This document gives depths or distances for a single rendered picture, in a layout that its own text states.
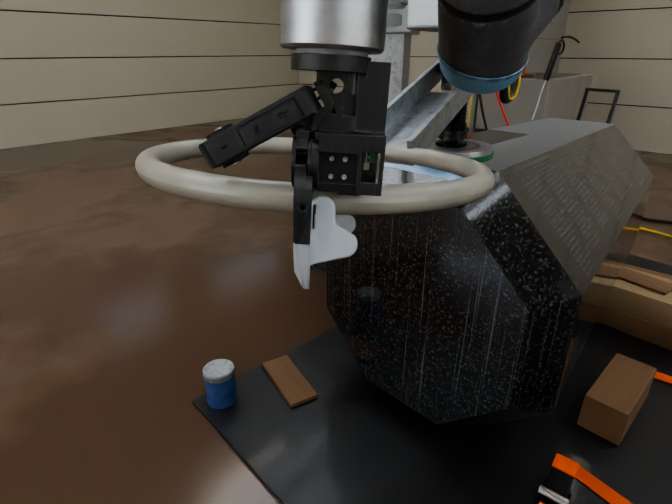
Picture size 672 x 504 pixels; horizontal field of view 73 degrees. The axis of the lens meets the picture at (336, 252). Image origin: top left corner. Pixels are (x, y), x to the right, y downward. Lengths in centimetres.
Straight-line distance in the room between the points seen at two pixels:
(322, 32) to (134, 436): 141
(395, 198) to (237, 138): 16
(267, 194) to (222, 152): 6
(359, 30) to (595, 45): 624
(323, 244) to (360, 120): 12
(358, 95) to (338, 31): 6
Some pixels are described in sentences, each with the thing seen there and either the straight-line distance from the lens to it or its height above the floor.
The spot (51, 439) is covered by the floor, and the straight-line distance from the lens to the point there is 172.
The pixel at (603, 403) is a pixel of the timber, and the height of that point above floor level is 13.
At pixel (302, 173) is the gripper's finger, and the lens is 39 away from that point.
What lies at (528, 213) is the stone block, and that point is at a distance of 113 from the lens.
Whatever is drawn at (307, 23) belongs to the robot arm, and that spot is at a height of 110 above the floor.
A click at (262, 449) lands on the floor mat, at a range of 146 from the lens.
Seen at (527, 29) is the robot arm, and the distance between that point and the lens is 48.
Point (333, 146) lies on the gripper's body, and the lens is 40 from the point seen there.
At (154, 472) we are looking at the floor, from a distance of 150.
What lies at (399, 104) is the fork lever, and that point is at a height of 98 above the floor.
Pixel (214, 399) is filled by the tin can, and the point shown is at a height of 6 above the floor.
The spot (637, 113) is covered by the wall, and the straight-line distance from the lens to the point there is 651.
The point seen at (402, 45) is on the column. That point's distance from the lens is 219.
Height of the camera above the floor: 108
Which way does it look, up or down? 24 degrees down
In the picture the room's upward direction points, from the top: straight up
